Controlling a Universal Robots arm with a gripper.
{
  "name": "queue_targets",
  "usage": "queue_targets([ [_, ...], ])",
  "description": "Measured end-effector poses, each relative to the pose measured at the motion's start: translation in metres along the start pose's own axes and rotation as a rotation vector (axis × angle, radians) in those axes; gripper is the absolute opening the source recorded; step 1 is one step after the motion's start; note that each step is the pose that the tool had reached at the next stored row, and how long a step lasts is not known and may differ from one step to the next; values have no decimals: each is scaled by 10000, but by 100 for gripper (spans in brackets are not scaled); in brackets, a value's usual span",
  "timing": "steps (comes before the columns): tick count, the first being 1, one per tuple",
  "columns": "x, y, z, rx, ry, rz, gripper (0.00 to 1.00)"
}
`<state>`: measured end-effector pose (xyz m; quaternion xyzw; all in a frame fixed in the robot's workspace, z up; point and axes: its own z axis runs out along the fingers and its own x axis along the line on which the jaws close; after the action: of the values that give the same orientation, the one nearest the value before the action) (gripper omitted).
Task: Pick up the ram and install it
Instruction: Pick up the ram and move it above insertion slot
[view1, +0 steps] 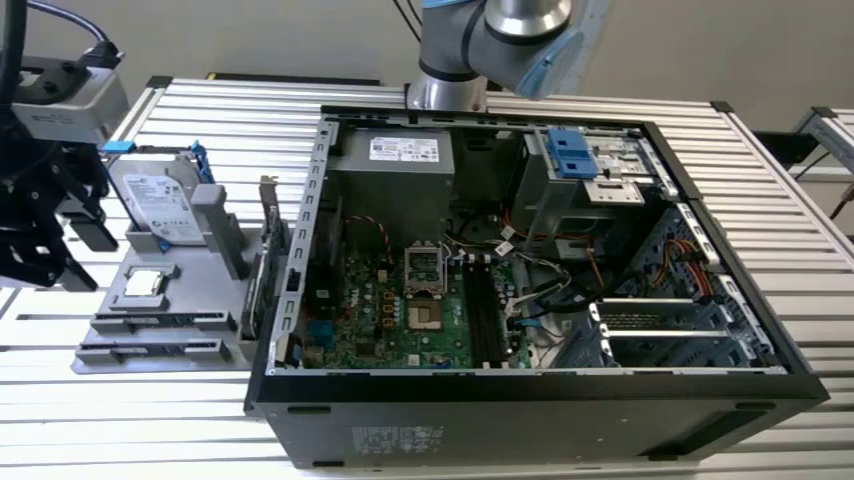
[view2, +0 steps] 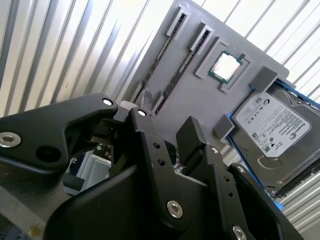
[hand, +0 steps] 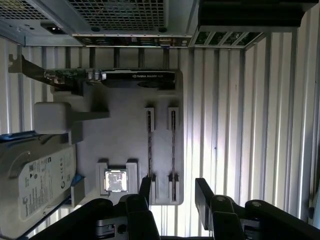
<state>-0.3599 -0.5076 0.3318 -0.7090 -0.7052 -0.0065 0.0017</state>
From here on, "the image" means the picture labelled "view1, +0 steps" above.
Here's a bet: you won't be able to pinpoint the blue drive latch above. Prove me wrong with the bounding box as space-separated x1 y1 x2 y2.
544 128 599 179

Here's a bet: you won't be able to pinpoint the silver CPU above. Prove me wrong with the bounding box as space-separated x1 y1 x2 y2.
124 271 165 297

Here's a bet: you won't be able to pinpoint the RAM stick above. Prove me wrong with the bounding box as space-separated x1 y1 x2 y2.
92 313 235 326
78 341 224 354

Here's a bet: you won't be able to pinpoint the purple camera cable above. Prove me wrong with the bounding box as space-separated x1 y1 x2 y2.
24 0 128 69

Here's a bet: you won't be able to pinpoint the grey power supply unit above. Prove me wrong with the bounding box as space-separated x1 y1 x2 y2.
325 127 459 246

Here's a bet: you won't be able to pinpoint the graphics card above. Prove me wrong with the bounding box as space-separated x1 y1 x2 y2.
239 174 292 346

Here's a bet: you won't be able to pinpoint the multicolour wire bundle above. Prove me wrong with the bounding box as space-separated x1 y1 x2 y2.
439 227 535 264

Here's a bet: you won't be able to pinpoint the black PC case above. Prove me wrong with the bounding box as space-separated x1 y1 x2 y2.
240 103 832 471

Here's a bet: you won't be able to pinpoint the metal drive cage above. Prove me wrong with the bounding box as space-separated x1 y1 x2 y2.
512 127 675 251

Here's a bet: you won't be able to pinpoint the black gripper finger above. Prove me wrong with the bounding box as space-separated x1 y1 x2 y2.
0 227 100 294
52 147 120 253

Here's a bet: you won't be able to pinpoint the black RAM slot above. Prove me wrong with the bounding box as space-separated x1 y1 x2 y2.
463 255 484 369
479 255 503 369
469 255 493 369

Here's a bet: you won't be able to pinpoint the CPU socket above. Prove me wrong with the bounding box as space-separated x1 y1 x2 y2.
403 295 448 334

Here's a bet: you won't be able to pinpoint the black cable loop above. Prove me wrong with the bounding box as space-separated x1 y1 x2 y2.
519 264 602 319

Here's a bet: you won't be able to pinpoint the green motherboard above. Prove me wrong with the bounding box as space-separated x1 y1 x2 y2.
299 214 535 371

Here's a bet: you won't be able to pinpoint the thick black cable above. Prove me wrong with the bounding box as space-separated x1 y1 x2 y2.
0 0 32 101

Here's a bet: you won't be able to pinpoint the twisted multicolour fan wire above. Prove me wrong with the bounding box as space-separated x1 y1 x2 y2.
343 214 395 264

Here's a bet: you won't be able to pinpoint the metal socket cover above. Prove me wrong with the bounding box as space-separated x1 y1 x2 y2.
401 242 448 296

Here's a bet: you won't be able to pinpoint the metal disk bay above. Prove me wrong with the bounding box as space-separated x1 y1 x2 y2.
586 294 779 371

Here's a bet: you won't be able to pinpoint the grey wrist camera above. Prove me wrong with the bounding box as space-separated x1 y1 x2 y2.
9 59 132 146

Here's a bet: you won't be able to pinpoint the orange power wires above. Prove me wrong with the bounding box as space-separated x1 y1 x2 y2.
656 238 719 304

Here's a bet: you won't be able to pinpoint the grey parts rack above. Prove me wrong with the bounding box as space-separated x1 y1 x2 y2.
69 184 288 376

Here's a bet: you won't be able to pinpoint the hard disk in blue carrier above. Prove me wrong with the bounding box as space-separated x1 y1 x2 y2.
96 139 215 249

